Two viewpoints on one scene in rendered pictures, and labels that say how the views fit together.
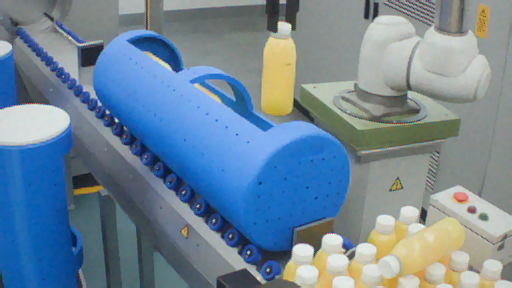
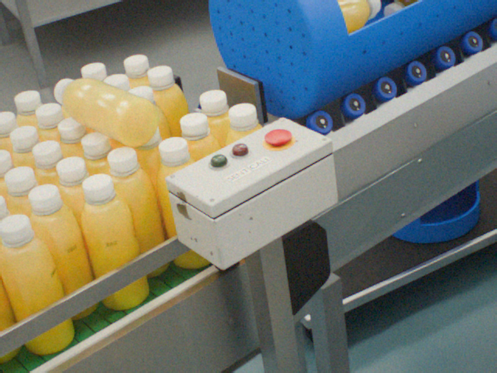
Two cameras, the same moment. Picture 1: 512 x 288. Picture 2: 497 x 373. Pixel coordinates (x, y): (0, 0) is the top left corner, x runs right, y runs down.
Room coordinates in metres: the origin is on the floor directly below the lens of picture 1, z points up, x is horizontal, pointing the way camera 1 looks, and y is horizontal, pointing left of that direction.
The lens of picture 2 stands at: (1.21, -1.53, 1.71)
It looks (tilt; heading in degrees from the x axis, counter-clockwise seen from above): 32 degrees down; 90
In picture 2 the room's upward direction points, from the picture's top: 9 degrees counter-clockwise
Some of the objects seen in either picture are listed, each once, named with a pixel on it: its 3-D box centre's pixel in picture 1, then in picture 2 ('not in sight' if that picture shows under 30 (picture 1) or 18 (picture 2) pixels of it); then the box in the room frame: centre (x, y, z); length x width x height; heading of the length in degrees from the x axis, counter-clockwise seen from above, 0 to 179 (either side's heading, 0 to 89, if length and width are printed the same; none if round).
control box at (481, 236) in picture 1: (472, 228); (254, 189); (1.22, -0.48, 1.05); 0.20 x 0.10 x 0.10; 34
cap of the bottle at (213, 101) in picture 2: (385, 223); (213, 101); (1.18, -0.27, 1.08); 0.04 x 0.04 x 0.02
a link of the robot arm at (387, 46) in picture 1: (390, 53); not in sight; (1.89, -0.38, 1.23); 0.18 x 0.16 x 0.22; 55
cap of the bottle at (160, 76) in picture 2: (332, 242); (160, 75); (1.10, -0.16, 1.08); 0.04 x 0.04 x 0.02
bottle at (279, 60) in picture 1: (278, 71); not in sight; (1.36, -0.04, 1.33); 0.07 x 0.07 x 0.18
